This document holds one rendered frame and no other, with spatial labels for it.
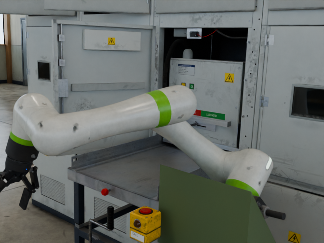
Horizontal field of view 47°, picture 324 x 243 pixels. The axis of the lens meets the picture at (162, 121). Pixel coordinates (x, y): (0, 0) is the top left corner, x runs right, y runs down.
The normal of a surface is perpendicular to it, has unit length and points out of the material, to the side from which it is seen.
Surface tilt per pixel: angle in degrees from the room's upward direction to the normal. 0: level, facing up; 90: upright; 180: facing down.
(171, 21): 90
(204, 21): 90
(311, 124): 90
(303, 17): 90
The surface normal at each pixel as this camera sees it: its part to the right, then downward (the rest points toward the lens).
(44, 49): -0.63, 0.14
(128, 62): 0.53, 0.18
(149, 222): 0.78, 0.15
